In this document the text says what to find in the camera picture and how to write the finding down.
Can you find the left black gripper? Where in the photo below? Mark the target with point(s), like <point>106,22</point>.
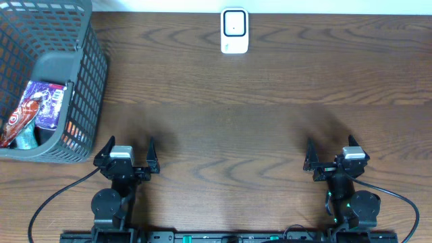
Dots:
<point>126,170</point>

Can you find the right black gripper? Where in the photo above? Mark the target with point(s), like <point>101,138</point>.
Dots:
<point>325,169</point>

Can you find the small orange snack packet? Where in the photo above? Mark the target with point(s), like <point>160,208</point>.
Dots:
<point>73,131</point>

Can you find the purple snack packet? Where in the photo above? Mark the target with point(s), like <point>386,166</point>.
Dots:
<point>50,97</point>

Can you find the teal snack packet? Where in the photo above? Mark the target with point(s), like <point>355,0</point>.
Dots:
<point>26,139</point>

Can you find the orange-red snack bar wrapper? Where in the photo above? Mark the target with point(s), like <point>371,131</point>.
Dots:
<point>24,113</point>

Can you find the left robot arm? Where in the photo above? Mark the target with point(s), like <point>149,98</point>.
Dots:
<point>113,207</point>

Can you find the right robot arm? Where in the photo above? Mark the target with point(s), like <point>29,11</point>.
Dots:
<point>355,212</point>

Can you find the white barcode scanner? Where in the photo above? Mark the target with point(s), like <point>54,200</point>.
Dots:
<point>234,30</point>

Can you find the dark grey plastic mesh basket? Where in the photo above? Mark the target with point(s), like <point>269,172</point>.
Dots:
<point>53,41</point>

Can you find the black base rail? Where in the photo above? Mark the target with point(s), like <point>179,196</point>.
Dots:
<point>189,237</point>

